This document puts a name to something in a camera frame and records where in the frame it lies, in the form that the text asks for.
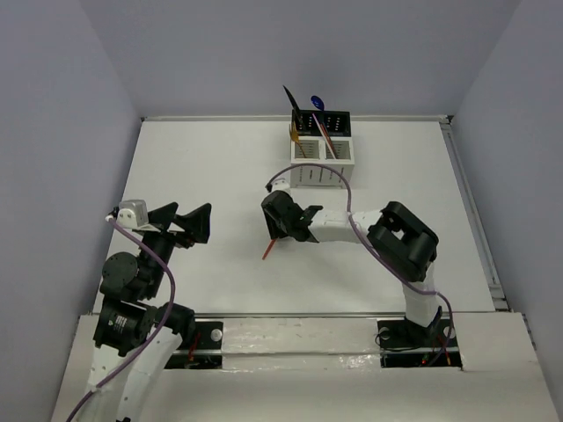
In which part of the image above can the black utensil caddy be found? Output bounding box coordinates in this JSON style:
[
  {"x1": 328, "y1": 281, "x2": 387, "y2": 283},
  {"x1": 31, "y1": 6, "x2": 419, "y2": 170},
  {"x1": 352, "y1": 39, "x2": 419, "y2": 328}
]
[{"x1": 290, "y1": 109, "x2": 352, "y2": 142}]

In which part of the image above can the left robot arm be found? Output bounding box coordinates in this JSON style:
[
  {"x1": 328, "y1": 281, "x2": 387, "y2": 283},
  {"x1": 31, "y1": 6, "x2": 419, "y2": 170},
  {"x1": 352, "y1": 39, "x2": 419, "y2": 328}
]
[{"x1": 69, "y1": 200, "x2": 212, "y2": 421}]

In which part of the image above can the blue spoon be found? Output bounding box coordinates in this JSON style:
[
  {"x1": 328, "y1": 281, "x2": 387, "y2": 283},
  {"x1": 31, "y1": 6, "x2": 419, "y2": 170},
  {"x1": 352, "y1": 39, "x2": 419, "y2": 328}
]
[{"x1": 311, "y1": 95, "x2": 325, "y2": 112}]

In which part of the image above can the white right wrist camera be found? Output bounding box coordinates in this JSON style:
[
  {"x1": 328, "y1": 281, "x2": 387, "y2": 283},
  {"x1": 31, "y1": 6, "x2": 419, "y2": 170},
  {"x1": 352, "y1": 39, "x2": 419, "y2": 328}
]
[{"x1": 266, "y1": 176, "x2": 291, "y2": 194}]

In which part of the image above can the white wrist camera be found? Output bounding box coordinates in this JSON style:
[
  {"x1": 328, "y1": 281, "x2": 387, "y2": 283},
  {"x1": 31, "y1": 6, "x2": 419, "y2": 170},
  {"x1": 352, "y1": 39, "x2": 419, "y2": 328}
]
[
  {"x1": 105, "y1": 200, "x2": 158, "y2": 232},
  {"x1": 266, "y1": 176, "x2": 291, "y2": 194}
]

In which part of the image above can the orange white chopstick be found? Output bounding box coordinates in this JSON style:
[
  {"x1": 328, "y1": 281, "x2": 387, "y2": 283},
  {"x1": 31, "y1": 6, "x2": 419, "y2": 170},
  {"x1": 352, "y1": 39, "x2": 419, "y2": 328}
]
[{"x1": 311, "y1": 114, "x2": 340, "y2": 159}]

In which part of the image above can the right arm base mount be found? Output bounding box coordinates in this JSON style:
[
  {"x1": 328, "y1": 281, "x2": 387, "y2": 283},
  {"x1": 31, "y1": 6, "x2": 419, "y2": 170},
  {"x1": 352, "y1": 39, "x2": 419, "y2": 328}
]
[{"x1": 374, "y1": 319, "x2": 463, "y2": 368}]

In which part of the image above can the black knife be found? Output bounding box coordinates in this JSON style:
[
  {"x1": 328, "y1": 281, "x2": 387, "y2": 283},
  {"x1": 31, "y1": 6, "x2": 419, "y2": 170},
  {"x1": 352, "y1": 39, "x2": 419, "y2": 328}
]
[{"x1": 283, "y1": 85, "x2": 303, "y2": 127}]

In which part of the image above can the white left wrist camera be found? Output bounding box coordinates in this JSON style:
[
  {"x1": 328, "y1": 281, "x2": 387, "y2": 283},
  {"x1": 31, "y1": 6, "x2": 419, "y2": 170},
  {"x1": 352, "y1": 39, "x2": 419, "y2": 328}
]
[{"x1": 105, "y1": 200, "x2": 158, "y2": 232}]

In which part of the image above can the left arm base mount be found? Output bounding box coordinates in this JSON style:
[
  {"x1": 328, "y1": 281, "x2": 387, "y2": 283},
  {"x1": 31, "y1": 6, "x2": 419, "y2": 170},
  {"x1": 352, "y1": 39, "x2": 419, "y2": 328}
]
[{"x1": 165, "y1": 320, "x2": 223, "y2": 370}]

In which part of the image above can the white utensil caddy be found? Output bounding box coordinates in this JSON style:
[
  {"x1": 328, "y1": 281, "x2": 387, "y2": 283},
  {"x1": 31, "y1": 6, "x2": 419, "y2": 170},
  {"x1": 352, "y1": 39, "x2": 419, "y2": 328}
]
[{"x1": 289, "y1": 136, "x2": 355, "y2": 188}]

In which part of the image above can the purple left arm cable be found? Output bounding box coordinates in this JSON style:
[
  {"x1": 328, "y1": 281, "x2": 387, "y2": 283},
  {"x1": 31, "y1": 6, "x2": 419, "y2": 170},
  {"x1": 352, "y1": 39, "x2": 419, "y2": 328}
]
[{"x1": 65, "y1": 217, "x2": 178, "y2": 422}]

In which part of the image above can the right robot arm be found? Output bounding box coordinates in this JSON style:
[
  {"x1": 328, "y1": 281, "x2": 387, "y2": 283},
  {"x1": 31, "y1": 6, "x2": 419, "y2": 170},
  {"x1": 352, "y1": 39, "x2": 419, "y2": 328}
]
[{"x1": 261, "y1": 191, "x2": 442, "y2": 345}]

